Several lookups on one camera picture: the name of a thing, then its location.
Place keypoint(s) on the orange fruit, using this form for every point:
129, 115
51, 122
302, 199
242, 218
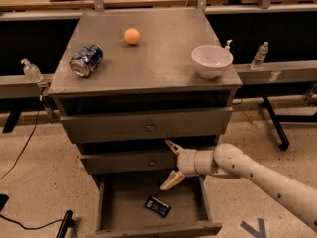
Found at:
132, 36

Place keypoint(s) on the black stand foot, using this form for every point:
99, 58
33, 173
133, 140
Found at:
66, 223

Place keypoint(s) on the black table leg right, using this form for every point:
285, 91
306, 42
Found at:
284, 141

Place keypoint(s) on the clear sanitizer pump bottle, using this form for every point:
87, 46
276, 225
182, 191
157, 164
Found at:
31, 71

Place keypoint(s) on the grey open bottom drawer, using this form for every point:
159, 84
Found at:
121, 212

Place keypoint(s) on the grey middle drawer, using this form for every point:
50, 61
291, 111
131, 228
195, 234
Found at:
129, 161

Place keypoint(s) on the grey wooden drawer cabinet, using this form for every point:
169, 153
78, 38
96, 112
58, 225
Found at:
155, 74

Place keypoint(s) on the grey top drawer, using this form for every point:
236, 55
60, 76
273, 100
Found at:
164, 124

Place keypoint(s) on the white ceramic bowl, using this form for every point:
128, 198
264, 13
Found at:
210, 61

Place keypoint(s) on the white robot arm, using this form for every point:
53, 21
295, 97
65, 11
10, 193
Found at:
228, 160

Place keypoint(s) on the blue crushed soda can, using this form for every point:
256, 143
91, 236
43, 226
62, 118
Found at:
86, 59

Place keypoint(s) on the clear plastic water bottle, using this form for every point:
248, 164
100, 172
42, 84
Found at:
259, 56

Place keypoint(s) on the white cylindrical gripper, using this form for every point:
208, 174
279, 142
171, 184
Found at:
186, 163

